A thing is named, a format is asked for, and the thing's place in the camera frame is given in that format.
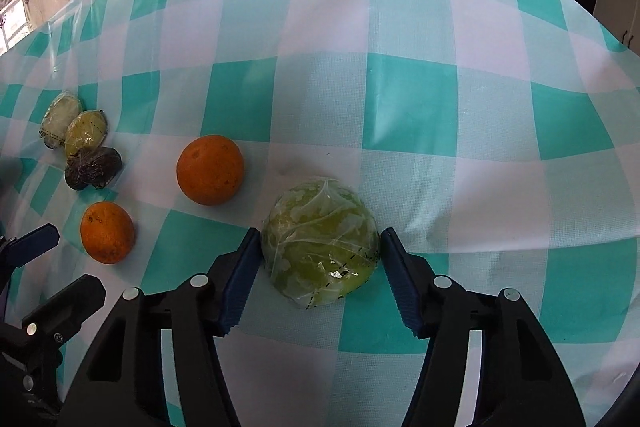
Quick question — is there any dark brown fruit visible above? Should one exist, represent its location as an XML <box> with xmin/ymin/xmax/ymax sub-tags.
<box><xmin>81</xmin><ymin>147</ymin><xmax>122</xmax><ymax>188</ymax></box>
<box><xmin>64</xmin><ymin>154</ymin><xmax>89</xmax><ymax>191</ymax></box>

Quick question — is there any teal checkered tablecloth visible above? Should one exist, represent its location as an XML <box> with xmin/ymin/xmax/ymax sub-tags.
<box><xmin>1</xmin><ymin>0</ymin><xmax>639</xmax><ymax>424</ymax></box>

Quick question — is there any green cabbage half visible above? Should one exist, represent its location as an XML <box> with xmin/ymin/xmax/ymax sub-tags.
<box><xmin>262</xmin><ymin>178</ymin><xmax>380</xmax><ymax>309</ymax></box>

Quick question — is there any wrapped pale cabbage piece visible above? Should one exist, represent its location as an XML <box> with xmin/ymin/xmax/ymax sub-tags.
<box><xmin>39</xmin><ymin>91</ymin><xmax>82</xmax><ymax>150</ymax></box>

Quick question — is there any floral lace curtain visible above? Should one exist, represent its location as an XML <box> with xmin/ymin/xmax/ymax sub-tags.
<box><xmin>0</xmin><ymin>0</ymin><xmax>42</xmax><ymax>53</ymax></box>

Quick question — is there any small orange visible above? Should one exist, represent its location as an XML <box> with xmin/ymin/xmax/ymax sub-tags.
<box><xmin>176</xmin><ymin>135</ymin><xmax>245</xmax><ymax>206</ymax></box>
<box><xmin>79</xmin><ymin>202</ymin><xmax>136</xmax><ymax>265</ymax></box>

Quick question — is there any wrapped yellow-green fruit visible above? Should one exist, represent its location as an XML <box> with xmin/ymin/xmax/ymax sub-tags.
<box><xmin>64</xmin><ymin>109</ymin><xmax>107</xmax><ymax>158</ymax></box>

